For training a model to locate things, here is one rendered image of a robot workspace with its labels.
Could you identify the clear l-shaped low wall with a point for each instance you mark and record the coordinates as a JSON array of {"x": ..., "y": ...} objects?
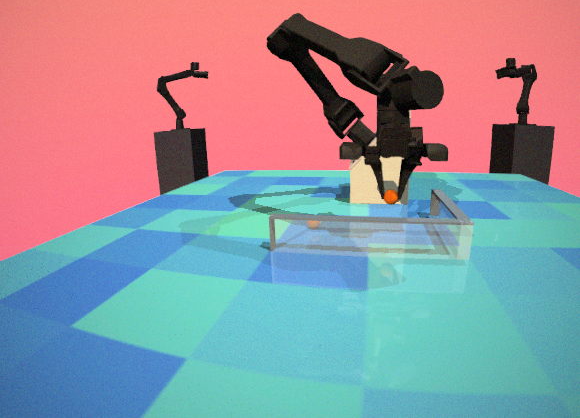
[{"x": 391, "y": 240}]

